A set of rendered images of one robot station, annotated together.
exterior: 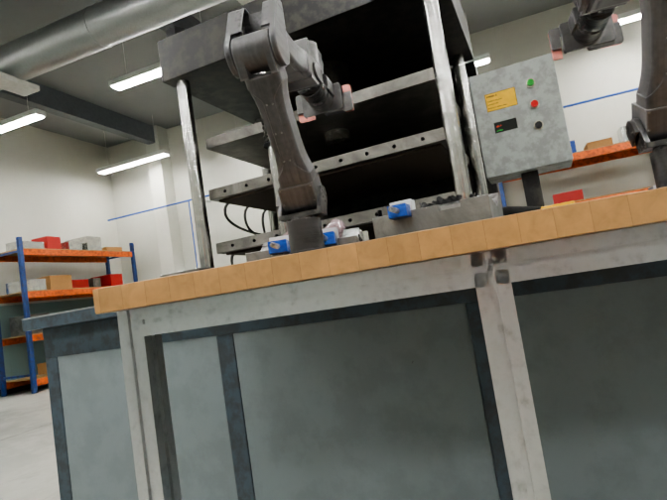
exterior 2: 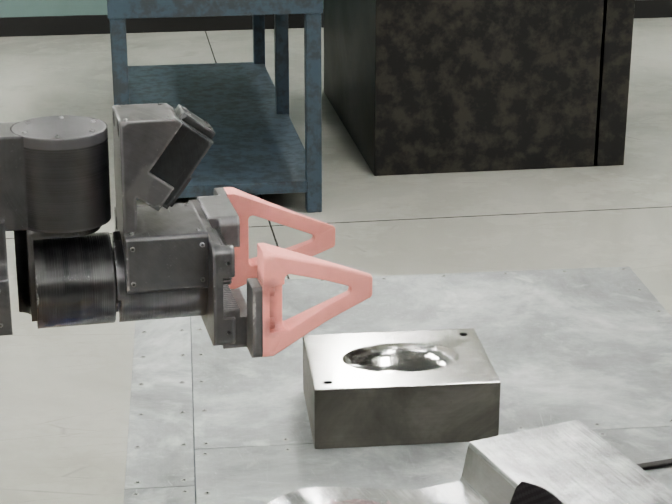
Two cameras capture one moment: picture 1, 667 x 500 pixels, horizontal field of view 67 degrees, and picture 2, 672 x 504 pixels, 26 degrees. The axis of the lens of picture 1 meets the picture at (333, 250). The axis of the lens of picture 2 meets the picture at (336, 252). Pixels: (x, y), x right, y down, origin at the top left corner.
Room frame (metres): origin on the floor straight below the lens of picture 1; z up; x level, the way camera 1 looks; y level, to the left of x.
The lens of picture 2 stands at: (0.86, -0.83, 1.53)
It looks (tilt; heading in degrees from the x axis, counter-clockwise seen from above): 20 degrees down; 61
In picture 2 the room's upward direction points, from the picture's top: straight up
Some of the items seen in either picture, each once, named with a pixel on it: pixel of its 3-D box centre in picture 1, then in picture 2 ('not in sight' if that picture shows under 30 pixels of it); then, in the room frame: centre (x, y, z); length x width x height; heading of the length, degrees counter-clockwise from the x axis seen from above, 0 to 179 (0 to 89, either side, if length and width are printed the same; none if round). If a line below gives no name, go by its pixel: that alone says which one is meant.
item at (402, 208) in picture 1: (398, 211); not in sight; (1.10, -0.15, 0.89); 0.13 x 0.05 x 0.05; 157
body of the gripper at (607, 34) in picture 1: (589, 27); not in sight; (1.02, -0.60, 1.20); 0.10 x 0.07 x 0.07; 75
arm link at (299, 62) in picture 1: (281, 64); not in sight; (0.92, 0.04, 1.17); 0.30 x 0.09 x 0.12; 165
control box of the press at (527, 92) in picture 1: (546, 259); not in sight; (1.90, -0.78, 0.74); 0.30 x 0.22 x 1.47; 67
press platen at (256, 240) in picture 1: (355, 230); not in sight; (2.42, -0.12, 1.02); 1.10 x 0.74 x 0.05; 67
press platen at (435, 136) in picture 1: (347, 180); not in sight; (2.42, -0.12, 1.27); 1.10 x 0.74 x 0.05; 67
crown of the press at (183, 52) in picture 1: (329, 80); not in sight; (2.37, -0.10, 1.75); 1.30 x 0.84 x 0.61; 67
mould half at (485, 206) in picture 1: (449, 223); not in sight; (1.33, -0.31, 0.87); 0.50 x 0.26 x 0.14; 157
